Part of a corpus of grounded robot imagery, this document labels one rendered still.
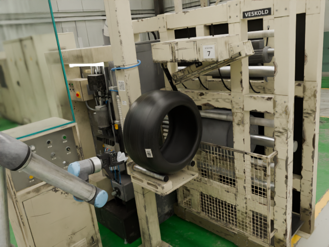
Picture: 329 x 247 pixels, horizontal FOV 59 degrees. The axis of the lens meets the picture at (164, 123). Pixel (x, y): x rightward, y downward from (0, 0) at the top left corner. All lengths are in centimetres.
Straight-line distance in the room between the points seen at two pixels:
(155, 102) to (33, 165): 86
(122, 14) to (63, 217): 156
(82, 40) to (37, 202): 1021
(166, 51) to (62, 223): 153
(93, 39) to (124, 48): 1031
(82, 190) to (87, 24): 1108
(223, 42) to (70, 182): 120
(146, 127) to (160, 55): 63
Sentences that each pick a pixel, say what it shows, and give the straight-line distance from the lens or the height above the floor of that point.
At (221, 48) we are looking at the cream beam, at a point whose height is 171.
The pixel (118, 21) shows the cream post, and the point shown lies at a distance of 210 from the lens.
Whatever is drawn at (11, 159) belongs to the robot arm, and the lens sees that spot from 126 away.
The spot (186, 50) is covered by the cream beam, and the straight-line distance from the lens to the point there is 199.
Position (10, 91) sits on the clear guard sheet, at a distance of 213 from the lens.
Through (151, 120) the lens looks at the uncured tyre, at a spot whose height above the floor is 134.
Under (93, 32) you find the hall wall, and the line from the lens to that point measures 1243.
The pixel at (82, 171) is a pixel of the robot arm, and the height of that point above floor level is 118.
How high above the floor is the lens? 182
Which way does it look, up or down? 17 degrees down
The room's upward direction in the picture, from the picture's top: 7 degrees counter-clockwise
